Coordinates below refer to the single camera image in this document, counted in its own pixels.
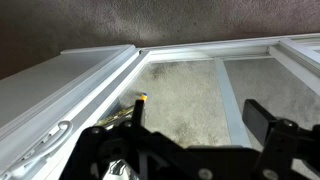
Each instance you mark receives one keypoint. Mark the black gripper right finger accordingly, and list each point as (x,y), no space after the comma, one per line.
(258,118)

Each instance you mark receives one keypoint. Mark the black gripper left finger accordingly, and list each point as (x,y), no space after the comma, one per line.
(138,111)

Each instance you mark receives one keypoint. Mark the white sliding glass door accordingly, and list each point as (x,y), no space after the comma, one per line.
(106,100)

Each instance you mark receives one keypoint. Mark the small yellow blue cap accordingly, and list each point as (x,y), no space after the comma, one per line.
(143,96)

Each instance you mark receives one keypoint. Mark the white screen door stile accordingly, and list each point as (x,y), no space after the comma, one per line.
(230,106)

